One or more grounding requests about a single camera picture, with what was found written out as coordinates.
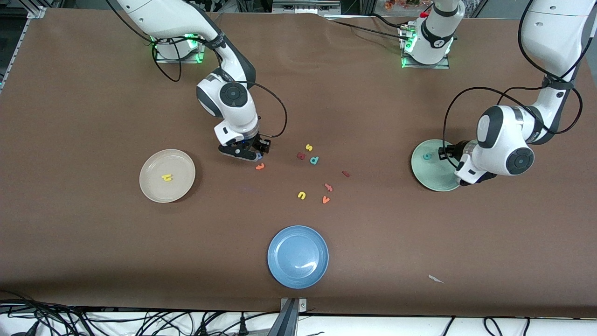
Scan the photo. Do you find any grey metal equipment box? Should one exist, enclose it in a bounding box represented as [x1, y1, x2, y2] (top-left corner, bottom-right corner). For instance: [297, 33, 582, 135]
[272, 0, 342, 14]

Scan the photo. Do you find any grey metal camera bracket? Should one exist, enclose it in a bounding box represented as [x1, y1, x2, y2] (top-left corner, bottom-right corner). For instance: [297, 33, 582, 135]
[280, 297, 308, 336]

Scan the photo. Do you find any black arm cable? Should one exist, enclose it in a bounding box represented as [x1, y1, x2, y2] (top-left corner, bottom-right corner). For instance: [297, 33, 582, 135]
[106, 0, 288, 139]
[441, 0, 583, 169]

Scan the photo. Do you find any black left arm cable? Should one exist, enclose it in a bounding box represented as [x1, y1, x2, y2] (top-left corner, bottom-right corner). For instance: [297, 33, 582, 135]
[441, 0, 583, 169]

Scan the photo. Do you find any brown table cover sheet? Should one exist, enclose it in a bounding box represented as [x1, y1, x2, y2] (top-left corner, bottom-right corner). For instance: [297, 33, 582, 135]
[0, 7, 597, 319]

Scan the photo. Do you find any pale green plate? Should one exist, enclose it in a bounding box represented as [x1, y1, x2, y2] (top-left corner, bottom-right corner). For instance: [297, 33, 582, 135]
[411, 139, 467, 192]

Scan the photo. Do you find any blue plate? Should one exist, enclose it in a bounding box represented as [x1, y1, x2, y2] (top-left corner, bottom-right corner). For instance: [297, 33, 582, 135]
[267, 225, 330, 289]

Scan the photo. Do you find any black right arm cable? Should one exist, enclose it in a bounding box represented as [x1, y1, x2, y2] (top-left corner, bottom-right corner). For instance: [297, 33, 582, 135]
[106, 0, 288, 139]

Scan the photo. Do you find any black cable on table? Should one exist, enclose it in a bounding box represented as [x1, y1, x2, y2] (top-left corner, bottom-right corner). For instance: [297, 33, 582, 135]
[324, 17, 407, 41]
[368, 13, 404, 28]

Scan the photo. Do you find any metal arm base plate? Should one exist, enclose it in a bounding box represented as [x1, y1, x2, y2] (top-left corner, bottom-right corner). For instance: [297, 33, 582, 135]
[398, 23, 451, 70]
[150, 36, 206, 64]

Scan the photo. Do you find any beige plate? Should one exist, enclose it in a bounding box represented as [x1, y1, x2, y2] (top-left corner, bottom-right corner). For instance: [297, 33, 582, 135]
[139, 149, 196, 203]

